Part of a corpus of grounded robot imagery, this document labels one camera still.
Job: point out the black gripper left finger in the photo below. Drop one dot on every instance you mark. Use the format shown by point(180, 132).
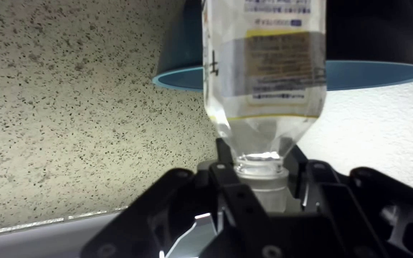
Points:
point(225, 173)

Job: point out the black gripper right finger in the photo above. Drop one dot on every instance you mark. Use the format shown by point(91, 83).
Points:
point(295, 162)

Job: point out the dark blue bowl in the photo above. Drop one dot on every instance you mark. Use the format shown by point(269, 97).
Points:
point(369, 43)

